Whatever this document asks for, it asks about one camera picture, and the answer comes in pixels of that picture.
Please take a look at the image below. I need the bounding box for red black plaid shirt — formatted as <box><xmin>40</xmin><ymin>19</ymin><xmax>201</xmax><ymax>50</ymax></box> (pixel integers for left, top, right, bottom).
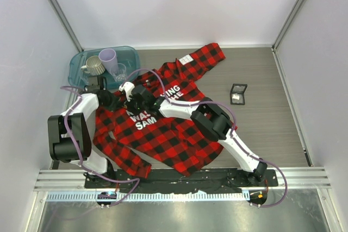
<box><xmin>93</xmin><ymin>43</ymin><xmax>225</xmax><ymax>178</ymax></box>

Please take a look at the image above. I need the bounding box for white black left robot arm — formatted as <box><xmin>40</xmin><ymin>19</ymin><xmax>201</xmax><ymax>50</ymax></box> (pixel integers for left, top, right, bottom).
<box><xmin>47</xmin><ymin>76</ymin><xmax>119</xmax><ymax>188</ymax></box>

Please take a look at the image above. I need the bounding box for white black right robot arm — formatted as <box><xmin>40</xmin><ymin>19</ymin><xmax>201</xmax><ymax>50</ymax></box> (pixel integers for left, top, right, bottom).
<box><xmin>119</xmin><ymin>81</ymin><xmax>268</xmax><ymax>186</ymax></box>

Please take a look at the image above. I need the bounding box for clear drinking glass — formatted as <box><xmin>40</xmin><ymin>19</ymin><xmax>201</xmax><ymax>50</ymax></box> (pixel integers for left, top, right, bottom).
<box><xmin>110</xmin><ymin>63</ymin><xmax>127</xmax><ymax>83</ymax></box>

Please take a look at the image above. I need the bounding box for grey ribbed ceramic mug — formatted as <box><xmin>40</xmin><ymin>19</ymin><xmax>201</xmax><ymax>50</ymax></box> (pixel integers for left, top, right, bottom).
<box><xmin>81</xmin><ymin>55</ymin><xmax>105</xmax><ymax>76</ymax></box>

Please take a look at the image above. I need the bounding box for teal plastic bin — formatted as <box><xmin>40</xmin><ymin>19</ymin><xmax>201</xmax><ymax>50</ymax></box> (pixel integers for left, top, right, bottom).
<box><xmin>68</xmin><ymin>46</ymin><xmax>140</xmax><ymax>90</ymax></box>

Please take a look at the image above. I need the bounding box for lilac plastic cup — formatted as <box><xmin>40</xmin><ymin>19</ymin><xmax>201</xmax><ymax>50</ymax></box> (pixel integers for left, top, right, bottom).
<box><xmin>98</xmin><ymin>48</ymin><xmax>118</xmax><ymax>74</ymax></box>

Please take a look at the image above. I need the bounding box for small black jewellery box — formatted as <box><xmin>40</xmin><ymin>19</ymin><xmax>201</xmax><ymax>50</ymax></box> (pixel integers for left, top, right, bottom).
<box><xmin>229</xmin><ymin>84</ymin><xmax>248</xmax><ymax>105</ymax></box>

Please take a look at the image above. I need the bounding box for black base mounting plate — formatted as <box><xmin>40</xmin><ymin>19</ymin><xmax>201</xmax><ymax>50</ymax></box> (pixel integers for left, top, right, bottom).
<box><xmin>84</xmin><ymin>167</ymin><xmax>279</xmax><ymax>193</ymax></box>

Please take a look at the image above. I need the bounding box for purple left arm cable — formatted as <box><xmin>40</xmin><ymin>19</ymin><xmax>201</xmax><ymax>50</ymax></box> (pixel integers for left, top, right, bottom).
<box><xmin>59</xmin><ymin>85</ymin><xmax>141</xmax><ymax>208</ymax></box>

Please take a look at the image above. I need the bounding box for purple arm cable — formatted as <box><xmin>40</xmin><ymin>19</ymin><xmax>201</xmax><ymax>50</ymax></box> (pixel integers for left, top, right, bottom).
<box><xmin>127</xmin><ymin>68</ymin><xmax>288</xmax><ymax>208</ymax></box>
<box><xmin>59</xmin><ymin>85</ymin><xmax>141</xmax><ymax>208</ymax></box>

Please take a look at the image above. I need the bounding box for white slotted cable duct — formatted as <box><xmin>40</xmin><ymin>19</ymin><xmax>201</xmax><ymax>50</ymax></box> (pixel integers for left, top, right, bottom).
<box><xmin>46</xmin><ymin>191</ymin><xmax>250</xmax><ymax>203</ymax></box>

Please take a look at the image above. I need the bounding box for aluminium front frame rail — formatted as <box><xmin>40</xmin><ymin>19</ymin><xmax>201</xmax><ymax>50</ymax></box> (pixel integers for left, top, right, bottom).
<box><xmin>35</xmin><ymin>167</ymin><xmax>331</xmax><ymax>190</ymax></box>

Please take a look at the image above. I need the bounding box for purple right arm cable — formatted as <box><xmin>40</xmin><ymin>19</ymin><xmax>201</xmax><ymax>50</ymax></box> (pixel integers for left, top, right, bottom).
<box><xmin>127</xmin><ymin>68</ymin><xmax>288</xmax><ymax>208</ymax></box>

